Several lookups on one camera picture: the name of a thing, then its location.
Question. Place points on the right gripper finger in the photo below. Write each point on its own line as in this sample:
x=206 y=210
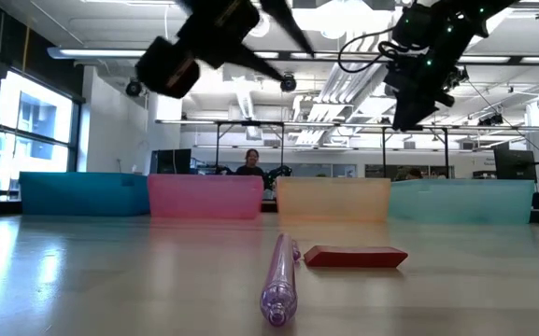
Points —
x=409 y=117

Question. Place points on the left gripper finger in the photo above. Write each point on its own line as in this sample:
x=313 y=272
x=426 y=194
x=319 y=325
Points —
x=287 y=23
x=259 y=61

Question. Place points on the red eraser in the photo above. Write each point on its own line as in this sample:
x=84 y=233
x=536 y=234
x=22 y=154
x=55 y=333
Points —
x=355 y=257

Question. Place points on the purple translucent pen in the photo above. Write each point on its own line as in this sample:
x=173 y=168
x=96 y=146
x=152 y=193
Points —
x=279 y=280

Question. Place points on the background black robot arm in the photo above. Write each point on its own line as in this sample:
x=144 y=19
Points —
x=279 y=172

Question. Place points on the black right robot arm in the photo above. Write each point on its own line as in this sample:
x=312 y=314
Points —
x=456 y=37

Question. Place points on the person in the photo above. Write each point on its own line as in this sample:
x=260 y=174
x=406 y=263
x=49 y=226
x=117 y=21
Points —
x=414 y=174
x=250 y=167

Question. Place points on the teal plastic bin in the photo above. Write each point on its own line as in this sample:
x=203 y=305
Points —
x=460 y=200

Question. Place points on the orange plastic bin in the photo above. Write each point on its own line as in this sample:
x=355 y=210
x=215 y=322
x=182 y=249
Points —
x=334 y=198

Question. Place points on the black computer monitor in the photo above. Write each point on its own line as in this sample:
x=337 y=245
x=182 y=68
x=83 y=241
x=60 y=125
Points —
x=514 y=163

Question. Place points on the pink plastic bin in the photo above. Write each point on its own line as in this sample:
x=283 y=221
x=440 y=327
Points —
x=206 y=196

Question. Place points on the large window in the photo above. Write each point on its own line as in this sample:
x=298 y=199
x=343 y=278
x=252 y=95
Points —
x=31 y=121

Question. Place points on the blue plastic bin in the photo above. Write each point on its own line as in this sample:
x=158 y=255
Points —
x=82 y=193

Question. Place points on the black gantry frame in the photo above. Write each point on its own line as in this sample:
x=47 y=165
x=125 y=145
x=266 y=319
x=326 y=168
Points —
x=282 y=149

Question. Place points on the long ceiling light rail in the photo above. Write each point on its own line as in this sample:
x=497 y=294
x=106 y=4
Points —
x=68 y=52

